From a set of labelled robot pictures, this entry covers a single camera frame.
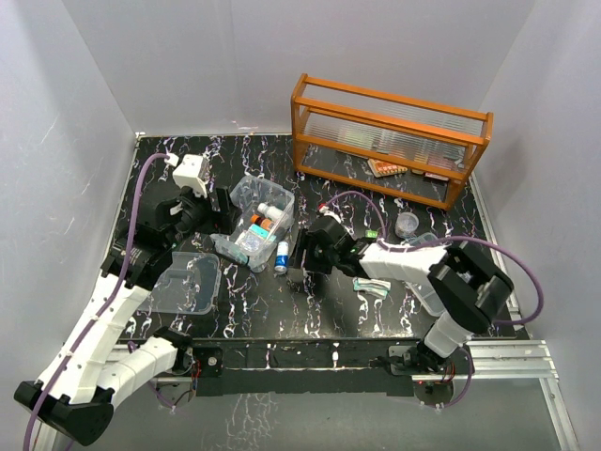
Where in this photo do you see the purple cable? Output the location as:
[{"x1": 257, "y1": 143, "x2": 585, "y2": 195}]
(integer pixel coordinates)
[
  {"x1": 23, "y1": 152, "x2": 177, "y2": 451},
  {"x1": 326, "y1": 190, "x2": 546, "y2": 328}
]

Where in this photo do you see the clear plastic medicine box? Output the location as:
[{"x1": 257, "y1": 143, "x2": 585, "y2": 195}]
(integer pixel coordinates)
[{"x1": 210, "y1": 176, "x2": 295, "y2": 272}]

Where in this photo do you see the brown bottle orange cap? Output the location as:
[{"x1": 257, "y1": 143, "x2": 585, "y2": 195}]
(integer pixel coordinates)
[{"x1": 251, "y1": 214, "x2": 275, "y2": 232}]

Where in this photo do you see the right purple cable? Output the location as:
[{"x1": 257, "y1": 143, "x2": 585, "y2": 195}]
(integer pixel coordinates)
[{"x1": 326, "y1": 190, "x2": 546, "y2": 328}]

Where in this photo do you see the clear plastic box lid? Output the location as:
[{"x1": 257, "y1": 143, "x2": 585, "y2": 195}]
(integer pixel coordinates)
[{"x1": 139, "y1": 252, "x2": 222, "y2": 316}]

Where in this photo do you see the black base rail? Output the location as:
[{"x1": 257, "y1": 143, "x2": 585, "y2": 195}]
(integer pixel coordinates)
[{"x1": 140, "y1": 335, "x2": 470, "y2": 398}]

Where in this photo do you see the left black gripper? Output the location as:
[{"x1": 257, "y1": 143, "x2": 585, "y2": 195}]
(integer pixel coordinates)
[{"x1": 165, "y1": 182, "x2": 241, "y2": 250}]

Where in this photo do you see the small clear round jar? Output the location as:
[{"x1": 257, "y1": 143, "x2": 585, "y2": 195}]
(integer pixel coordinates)
[{"x1": 394, "y1": 211, "x2": 419, "y2": 238}]

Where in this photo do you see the clear compartment organizer tray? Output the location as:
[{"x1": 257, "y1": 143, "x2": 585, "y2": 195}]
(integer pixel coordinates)
[{"x1": 406, "y1": 232, "x2": 445, "y2": 318}]

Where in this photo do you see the orange wooden shelf rack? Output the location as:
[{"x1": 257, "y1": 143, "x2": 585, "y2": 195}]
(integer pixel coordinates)
[{"x1": 290, "y1": 73, "x2": 494, "y2": 210}]

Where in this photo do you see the white medicine bottle green label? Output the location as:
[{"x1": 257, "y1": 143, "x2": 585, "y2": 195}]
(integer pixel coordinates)
[{"x1": 257, "y1": 203, "x2": 284, "y2": 222}]

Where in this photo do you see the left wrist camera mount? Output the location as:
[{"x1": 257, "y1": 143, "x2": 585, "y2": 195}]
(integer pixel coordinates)
[{"x1": 165, "y1": 153, "x2": 208, "y2": 198}]

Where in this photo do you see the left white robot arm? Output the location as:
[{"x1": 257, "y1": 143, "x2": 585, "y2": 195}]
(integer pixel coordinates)
[{"x1": 14, "y1": 186, "x2": 241, "y2": 446}]

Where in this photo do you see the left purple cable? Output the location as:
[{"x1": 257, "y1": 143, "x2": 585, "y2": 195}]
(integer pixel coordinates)
[{"x1": 23, "y1": 152, "x2": 177, "y2": 451}]

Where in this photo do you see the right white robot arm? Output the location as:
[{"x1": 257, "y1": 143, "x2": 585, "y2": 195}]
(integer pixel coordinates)
[{"x1": 289, "y1": 216, "x2": 514, "y2": 373}]

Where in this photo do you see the blue header plastic packet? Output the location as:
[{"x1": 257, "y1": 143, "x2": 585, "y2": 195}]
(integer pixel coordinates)
[{"x1": 236, "y1": 225, "x2": 269, "y2": 253}]

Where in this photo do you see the blue white bandage roll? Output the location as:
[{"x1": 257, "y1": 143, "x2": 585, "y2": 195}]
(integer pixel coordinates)
[{"x1": 274, "y1": 241, "x2": 289, "y2": 274}]

